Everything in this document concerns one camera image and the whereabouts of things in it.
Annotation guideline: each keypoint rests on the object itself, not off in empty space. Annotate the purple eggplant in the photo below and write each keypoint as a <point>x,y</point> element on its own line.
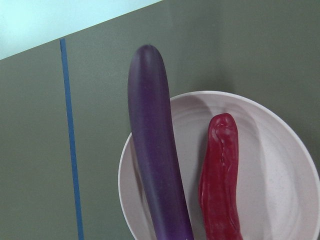
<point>154,142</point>

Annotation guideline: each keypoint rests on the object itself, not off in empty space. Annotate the red chili pepper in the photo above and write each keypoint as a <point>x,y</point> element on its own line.
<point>218,180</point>

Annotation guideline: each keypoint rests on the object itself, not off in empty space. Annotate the pink plate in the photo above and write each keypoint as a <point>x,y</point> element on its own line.
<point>278,187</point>

